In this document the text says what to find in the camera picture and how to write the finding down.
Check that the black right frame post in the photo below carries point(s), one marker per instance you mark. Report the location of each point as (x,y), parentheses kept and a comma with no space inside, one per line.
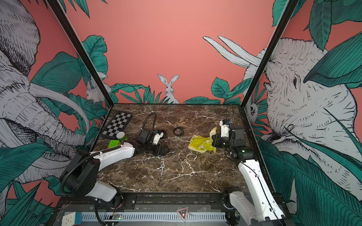
(285,17)

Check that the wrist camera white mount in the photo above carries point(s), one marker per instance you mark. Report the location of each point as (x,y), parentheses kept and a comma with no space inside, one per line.
(225,127)
(158,135)

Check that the black frame post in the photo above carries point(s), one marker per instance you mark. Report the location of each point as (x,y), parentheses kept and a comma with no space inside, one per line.
(285,17)
(68,28)

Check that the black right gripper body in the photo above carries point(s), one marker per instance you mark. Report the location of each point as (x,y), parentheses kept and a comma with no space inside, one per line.
(223,143)

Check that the red triangle warning sticker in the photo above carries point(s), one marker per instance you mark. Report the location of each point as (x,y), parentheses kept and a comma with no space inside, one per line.
(183,213)

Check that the black front mounting rail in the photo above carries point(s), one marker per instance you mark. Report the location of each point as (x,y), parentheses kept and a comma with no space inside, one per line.
(217,201)

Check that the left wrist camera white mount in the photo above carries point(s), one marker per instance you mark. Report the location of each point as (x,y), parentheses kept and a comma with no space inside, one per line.
(158,135)

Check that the green white cylinder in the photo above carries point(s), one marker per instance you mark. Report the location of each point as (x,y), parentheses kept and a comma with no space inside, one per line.
(121,136)

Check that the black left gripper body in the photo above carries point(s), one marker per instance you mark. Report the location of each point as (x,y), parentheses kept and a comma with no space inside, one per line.
(155,149)

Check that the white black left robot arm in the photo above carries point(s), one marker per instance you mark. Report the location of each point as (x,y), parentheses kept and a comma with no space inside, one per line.
(80,176)

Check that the colourful rubik's cube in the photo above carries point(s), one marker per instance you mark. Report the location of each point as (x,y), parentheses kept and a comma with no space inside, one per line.
(114,143)

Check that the black white checkerboard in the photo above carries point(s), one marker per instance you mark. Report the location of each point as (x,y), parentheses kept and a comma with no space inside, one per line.
(117,124)

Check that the black left frame post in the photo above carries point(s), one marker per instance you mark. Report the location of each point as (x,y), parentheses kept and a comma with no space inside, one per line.
(68,28)

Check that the white slotted cable duct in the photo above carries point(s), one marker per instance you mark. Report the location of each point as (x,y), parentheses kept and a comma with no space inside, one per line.
(162,216)

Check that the yellow green patterned towel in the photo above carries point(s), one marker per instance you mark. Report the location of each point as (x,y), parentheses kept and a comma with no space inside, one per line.
(203,144)

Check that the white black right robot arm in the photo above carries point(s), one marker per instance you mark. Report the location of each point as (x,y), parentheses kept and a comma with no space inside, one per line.
(263,210)

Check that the white power socket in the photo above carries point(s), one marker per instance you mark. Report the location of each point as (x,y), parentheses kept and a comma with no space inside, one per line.
(72,219)

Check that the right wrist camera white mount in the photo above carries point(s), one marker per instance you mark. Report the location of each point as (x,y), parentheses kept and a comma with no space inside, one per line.
(225,127)

